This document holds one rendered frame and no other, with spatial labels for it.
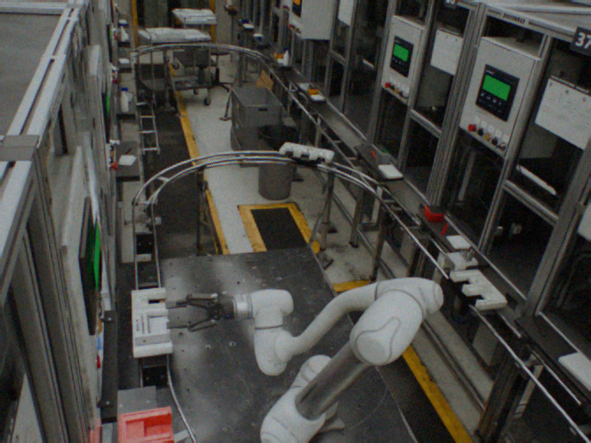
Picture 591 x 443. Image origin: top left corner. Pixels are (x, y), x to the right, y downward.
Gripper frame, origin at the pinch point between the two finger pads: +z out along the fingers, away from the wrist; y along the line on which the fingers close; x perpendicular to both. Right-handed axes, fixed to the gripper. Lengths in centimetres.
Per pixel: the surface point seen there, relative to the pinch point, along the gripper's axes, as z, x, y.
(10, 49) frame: 34, 6, 89
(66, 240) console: 21, 61, 71
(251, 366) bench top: -32, -14, -44
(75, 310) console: 21, 62, 57
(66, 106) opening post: 22, 23, 81
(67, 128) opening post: 23, 23, 76
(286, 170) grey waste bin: -120, -275, -82
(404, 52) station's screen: -153, -159, 52
